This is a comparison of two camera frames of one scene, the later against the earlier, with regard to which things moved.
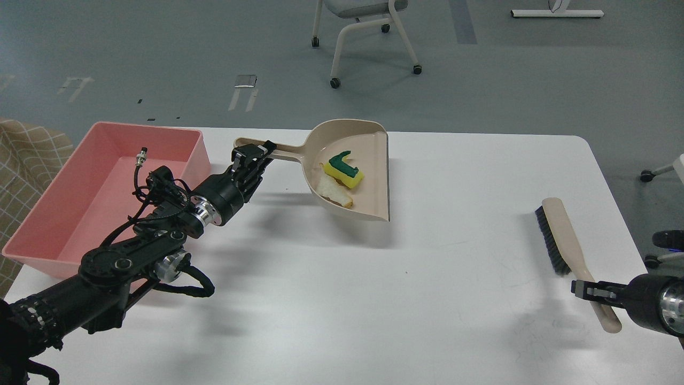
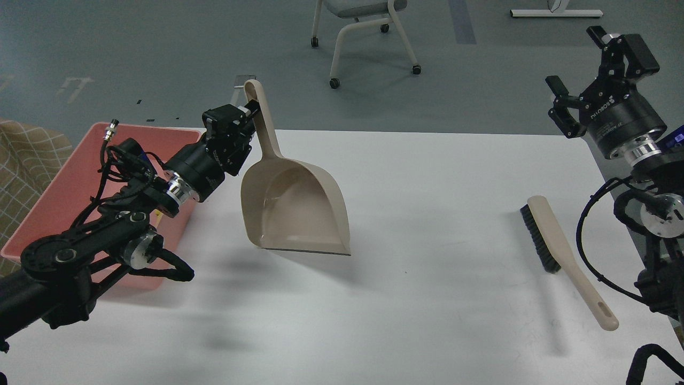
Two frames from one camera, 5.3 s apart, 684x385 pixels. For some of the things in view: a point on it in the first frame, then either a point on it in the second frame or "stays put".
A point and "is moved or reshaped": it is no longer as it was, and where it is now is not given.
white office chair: (366, 13) stays put
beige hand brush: (565, 253) is moved or reshaped
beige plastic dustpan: (345, 165) → (288, 203)
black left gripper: (219, 198) → (197, 165)
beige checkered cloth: (30, 158) stays put
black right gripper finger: (613, 299) → (641, 61)
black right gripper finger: (583, 289) → (560, 113)
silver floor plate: (246, 81) stays put
